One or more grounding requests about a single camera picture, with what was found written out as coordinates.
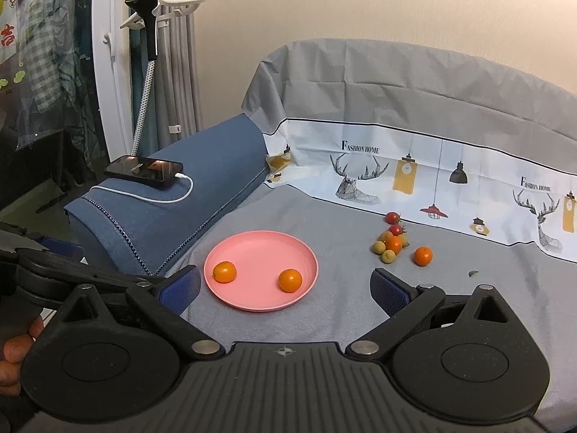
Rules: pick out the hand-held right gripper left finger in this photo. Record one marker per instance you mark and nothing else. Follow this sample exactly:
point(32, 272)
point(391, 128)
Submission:
point(182, 289)

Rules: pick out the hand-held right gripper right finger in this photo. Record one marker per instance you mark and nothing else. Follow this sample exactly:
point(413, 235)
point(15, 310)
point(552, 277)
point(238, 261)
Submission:
point(388, 292)

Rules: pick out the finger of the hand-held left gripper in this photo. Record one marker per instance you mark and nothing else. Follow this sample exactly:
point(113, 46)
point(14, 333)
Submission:
point(61, 249)
point(90, 273)

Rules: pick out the orange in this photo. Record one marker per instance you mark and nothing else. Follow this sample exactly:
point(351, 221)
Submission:
point(394, 245)
point(224, 272)
point(290, 280)
point(423, 256)

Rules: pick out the pink plate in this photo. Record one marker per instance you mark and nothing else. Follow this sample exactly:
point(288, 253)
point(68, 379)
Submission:
point(261, 259)

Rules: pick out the person's left hand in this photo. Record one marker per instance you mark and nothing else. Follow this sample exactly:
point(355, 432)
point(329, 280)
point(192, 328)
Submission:
point(13, 352)

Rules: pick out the red cherry tomato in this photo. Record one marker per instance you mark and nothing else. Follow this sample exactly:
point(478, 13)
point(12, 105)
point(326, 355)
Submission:
point(396, 230)
point(392, 217)

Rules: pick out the black smartphone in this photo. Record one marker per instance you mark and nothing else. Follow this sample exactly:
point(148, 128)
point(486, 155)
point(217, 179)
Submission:
point(144, 170)

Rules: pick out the plaid shirt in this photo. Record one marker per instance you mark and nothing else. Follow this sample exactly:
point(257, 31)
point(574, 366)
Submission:
point(45, 45)

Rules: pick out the grey curtain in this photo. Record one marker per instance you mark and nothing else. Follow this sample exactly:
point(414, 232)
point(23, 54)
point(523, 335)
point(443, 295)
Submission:
point(180, 76)

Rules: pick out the red window decal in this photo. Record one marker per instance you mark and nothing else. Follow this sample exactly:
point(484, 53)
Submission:
point(6, 36)

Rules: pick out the white hanger rack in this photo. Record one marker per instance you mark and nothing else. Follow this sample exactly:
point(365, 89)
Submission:
point(185, 1)

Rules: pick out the white door frame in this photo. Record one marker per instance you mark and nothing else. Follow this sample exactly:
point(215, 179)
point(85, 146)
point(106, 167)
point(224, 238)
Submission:
point(106, 76)

